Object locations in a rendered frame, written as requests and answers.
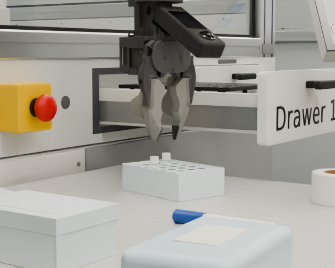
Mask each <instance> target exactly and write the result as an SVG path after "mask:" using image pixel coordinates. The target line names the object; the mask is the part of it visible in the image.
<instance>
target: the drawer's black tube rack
mask: <svg viewBox="0 0 335 268"><path fill-rule="evenodd" d="M166 83H167V82H162V84H163V85H164V86H165V89H167V84H166ZM248 85H257V83H219V82H196V84H195V90H196V91H217V92H221V93H226V91H219V87H234V86H248ZM119 88H130V89H140V87H139V84H138V83H136V84H125V85H119ZM242 93H247V90H243V91H242Z"/></svg>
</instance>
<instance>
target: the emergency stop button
mask: <svg viewBox="0 0 335 268"><path fill-rule="evenodd" d="M34 110H35V115H36V117H37V118H38V119H39V120H40V121H43V122H49V121H51V120H52V119H53V118H54V116H55V114H56V112H57V104H56V101H55V99H54V97H53V96H51V95H46V94H43V95H41V96H39V97H38V98H37V100H36V102H35V106H34Z"/></svg>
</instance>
